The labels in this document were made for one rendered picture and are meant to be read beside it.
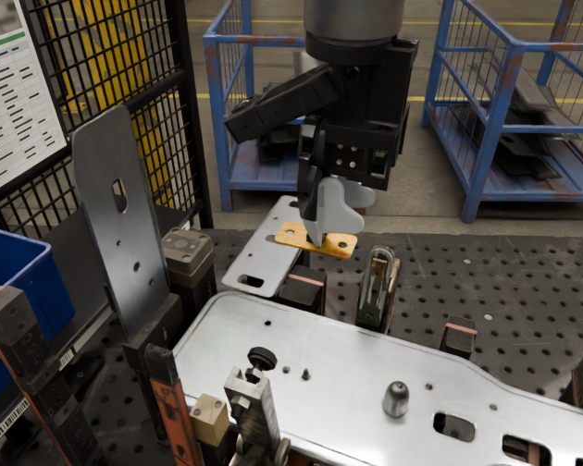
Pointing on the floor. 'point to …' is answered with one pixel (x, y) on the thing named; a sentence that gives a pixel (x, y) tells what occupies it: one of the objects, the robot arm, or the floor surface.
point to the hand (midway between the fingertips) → (316, 228)
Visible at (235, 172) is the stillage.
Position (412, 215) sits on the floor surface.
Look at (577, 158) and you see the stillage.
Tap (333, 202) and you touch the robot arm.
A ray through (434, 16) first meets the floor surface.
